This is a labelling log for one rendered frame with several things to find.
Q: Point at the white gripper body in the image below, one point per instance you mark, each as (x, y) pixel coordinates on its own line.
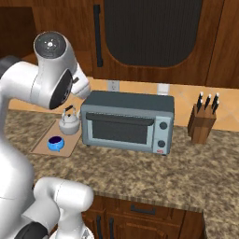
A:
(82, 89)

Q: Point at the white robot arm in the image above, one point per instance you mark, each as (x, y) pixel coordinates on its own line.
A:
(18, 84)

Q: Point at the tan flat tray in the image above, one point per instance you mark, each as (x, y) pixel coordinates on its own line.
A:
(70, 144)

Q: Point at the blue mug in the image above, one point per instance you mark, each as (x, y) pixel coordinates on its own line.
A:
(55, 143)

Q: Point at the plain wooden cabinet door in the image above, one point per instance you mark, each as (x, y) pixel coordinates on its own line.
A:
(62, 25)
(225, 46)

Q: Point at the wooden cabinet door, dark pane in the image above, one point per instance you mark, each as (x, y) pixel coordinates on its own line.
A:
(149, 73)

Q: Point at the wooden base cabinet door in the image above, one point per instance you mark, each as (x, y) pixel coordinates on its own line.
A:
(143, 230)
(91, 222)

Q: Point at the grey toaster oven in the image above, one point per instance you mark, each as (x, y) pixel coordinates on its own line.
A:
(130, 102)

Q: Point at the toaster oven glass door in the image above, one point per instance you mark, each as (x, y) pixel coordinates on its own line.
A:
(119, 132)

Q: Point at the dark toaster oven knob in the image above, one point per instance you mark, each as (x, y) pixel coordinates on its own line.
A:
(161, 143)
(163, 125)

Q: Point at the wooden knife block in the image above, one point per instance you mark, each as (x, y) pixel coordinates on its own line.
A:
(201, 126)

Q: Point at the wooden drawer front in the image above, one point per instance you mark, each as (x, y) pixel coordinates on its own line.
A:
(168, 213)

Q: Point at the white wall outlet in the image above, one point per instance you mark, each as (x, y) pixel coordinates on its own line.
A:
(163, 89)
(113, 86)

